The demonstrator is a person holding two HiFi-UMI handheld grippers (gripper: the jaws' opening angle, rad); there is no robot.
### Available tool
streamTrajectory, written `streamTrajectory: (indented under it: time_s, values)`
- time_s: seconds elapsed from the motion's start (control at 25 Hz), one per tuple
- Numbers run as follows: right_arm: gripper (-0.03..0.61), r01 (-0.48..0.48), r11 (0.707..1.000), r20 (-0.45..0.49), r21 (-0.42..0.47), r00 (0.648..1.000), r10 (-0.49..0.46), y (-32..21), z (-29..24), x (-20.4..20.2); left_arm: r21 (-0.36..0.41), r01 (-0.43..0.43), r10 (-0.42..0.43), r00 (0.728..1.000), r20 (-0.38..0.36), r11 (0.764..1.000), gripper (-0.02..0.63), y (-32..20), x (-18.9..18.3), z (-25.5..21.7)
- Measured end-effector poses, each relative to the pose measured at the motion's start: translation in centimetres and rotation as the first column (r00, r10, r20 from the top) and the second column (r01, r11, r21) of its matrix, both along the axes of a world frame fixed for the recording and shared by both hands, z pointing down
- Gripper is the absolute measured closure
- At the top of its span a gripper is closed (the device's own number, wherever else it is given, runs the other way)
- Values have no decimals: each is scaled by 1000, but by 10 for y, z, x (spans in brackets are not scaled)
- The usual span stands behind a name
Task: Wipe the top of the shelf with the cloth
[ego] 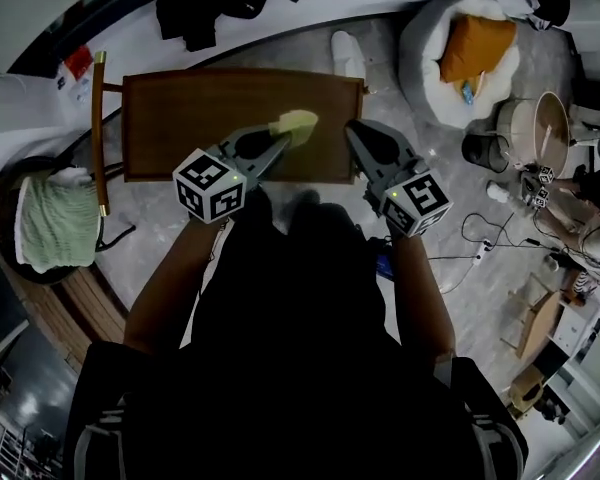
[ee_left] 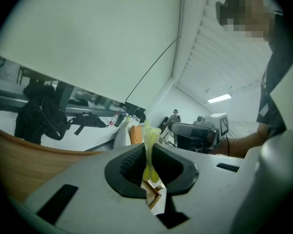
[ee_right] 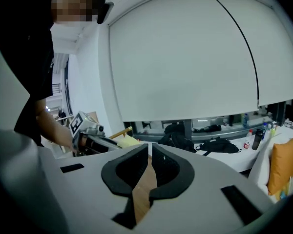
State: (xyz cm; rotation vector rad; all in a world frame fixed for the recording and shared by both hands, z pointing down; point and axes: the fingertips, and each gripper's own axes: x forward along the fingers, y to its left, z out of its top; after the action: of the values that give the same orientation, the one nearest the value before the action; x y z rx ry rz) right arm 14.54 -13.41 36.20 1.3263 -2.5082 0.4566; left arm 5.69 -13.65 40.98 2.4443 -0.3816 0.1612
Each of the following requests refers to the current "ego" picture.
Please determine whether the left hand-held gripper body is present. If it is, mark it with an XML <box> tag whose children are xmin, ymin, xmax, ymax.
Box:
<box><xmin>172</xmin><ymin>142</ymin><xmax>262</xmax><ymax>225</ymax></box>

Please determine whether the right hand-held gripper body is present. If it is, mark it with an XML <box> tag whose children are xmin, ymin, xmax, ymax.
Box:
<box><xmin>362</xmin><ymin>155</ymin><xmax>454</xmax><ymax>239</ymax></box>

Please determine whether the yellow cloth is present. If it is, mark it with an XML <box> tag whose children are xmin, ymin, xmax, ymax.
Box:
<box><xmin>267</xmin><ymin>109</ymin><xmax>321</xmax><ymax>149</ymax></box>

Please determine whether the person's left forearm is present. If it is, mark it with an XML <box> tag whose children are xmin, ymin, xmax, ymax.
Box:
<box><xmin>123</xmin><ymin>215</ymin><xmax>231</xmax><ymax>357</ymax></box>

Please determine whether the white power strip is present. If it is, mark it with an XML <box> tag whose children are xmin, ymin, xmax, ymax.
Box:
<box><xmin>472</xmin><ymin>237</ymin><xmax>494</xmax><ymax>267</ymax></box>

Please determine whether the white beanbag seat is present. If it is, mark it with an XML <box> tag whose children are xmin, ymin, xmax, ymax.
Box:
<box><xmin>398</xmin><ymin>0</ymin><xmax>524</xmax><ymax>129</ymax></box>

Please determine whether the black mesh wastebasket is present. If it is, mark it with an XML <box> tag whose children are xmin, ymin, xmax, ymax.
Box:
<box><xmin>461</xmin><ymin>131</ymin><xmax>511</xmax><ymax>173</ymax></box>

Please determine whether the white slipper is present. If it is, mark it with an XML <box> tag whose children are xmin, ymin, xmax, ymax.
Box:
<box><xmin>329</xmin><ymin>30</ymin><xmax>366</xmax><ymax>77</ymax></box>

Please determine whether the orange cushion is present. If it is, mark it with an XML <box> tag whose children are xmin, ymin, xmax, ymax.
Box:
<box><xmin>438</xmin><ymin>13</ymin><xmax>519</xmax><ymax>84</ymax></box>

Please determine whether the black jacket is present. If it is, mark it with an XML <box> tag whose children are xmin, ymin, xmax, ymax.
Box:
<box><xmin>154</xmin><ymin>0</ymin><xmax>281</xmax><ymax>52</ymax></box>

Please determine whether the green knitted towel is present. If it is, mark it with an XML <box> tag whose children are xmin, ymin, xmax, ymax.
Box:
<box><xmin>14</xmin><ymin>166</ymin><xmax>101</xmax><ymax>274</ymax></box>

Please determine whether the small wooden stool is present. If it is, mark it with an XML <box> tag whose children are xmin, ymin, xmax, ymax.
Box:
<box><xmin>499</xmin><ymin>272</ymin><xmax>566</xmax><ymax>359</ymax></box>

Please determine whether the red packet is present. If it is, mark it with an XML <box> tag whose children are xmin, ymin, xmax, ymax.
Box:
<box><xmin>62</xmin><ymin>45</ymin><xmax>94</xmax><ymax>77</ymax></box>

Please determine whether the person's black clothing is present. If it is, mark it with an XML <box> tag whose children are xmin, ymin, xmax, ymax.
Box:
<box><xmin>62</xmin><ymin>190</ymin><xmax>531</xmax><ymax>480</ymax></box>

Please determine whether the curved wooden platform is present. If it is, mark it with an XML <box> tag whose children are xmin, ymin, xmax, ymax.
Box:
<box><xmin>0</xmin><ymin>262</ymin><xmax>131</xmax><ymax>374</ymax></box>

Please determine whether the black round basket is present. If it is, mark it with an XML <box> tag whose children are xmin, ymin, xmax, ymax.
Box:
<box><xmin>0</xmin><ymin>155</ymin><xmax>136</xmax><ymax>287</ymax></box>

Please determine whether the cardboard box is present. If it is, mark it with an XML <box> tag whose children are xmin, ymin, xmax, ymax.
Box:
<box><xmin>509</xmin><ymin>365</ymin><xmax>546</xmax><ymax>419</ymax></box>

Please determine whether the black cable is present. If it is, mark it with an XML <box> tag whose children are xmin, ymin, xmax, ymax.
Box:
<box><xmin>459</xmin><ymin>211</ymin><xmax>589</xmax><ymax>274</ymax></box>

